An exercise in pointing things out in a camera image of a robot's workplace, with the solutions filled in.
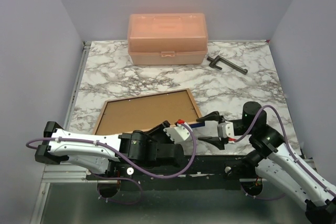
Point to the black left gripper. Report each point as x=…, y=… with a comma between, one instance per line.
x=159, y=130

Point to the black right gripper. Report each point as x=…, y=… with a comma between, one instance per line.
x=215, y=140

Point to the blue wooden picture frame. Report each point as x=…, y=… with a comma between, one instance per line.
x=105, y=111

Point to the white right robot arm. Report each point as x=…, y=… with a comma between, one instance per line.
x=275, y=160

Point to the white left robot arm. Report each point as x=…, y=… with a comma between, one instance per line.
x=99, y=153

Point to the orange translucent plastic storage box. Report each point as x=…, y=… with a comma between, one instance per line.
x=167, y=39

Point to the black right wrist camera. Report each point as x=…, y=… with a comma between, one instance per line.
x=225, y=131

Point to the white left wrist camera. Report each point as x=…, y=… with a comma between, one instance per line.
x=178, y=133

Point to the black metal crank handle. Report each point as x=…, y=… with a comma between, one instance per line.
x=213, y=64

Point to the aluminium extrusion table frame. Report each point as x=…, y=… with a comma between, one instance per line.
x=66, y=173

